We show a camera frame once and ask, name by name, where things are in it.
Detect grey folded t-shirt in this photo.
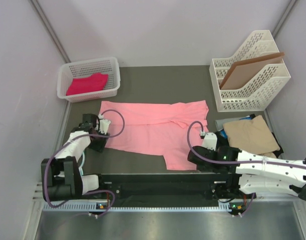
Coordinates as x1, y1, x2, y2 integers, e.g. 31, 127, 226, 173
215, 117, 240, 131

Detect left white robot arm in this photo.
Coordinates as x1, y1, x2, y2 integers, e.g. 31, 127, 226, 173
41, 113, 111, 202

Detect beige folded t-shirt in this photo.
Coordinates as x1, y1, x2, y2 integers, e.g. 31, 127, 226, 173
223, 115, 281, 158

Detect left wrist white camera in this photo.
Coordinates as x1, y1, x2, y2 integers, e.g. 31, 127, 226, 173
97, 114, 111, 135

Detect magenta folded t-shirt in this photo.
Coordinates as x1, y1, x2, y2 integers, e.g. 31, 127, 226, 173
66, 73, 109, 96

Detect wrist white camera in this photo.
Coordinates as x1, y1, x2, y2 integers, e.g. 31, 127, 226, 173
97, 114, 111, 135
200, 130, 217, 151

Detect teal headphones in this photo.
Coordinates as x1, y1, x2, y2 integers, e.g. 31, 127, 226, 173
79, 152, 86, 176

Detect brown cardboard sheet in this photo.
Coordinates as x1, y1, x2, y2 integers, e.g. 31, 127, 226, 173
219, 52, 285, 90

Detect white plastic mesh basket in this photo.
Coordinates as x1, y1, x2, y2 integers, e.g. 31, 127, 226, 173
57, 57, 121, 103

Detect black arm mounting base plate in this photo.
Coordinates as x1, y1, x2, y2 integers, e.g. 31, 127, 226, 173
99, 173, 243, 208

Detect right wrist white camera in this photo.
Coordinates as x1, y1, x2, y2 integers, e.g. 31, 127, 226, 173
200, 130, 217, 151

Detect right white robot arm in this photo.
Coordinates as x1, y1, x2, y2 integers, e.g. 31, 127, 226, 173
188, 146, 306, 201

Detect aluminium frame rail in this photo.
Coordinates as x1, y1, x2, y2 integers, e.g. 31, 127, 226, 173
32, 182, 306, 201

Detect black t-shirt with blue print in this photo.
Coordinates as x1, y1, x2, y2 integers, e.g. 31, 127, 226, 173
215, 114, 284, 158

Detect grey slotted cable duct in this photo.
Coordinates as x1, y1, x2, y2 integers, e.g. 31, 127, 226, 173
42, 201, 246, 213

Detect pink t-shirt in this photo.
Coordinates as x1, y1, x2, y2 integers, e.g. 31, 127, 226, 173
100, 100, 208, 171

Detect white perforated file organizer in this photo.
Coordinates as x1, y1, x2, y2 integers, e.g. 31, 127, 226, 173
209, 30, 291, 112

